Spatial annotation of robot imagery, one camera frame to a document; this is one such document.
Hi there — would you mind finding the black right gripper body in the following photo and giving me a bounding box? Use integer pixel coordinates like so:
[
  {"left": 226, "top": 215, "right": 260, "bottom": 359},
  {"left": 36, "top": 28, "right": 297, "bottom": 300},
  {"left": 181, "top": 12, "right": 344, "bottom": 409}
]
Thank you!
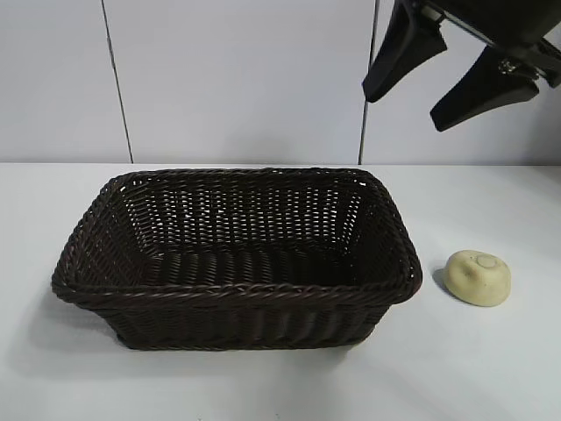
[{"left": 420, "top": 0, "right": 561, "bottom": 88}]

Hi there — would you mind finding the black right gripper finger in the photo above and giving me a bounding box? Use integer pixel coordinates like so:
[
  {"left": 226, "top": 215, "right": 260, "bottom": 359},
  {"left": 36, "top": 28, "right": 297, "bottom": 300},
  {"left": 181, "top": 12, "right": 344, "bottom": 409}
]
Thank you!
[
  {"left": 362, "top": 0, "right": 448, "bottom": 104},
  {"left": 429, "top": 46, "right": 540, "bottom": 132}
]

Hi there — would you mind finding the pale yellow egg yolk pastry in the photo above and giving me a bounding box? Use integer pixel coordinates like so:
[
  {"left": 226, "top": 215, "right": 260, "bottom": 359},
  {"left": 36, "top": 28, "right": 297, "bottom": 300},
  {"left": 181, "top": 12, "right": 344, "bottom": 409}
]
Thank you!
[{"left": 443, "top": 249, "right": 513, "bottom": 307}]

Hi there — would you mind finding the dark brown wicker basket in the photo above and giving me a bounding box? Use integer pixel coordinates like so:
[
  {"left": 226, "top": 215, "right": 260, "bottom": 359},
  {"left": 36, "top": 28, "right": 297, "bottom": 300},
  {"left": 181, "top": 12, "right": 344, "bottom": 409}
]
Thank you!
[{"left": 51, "top": 167, "right": 424, "bottom": 352}]

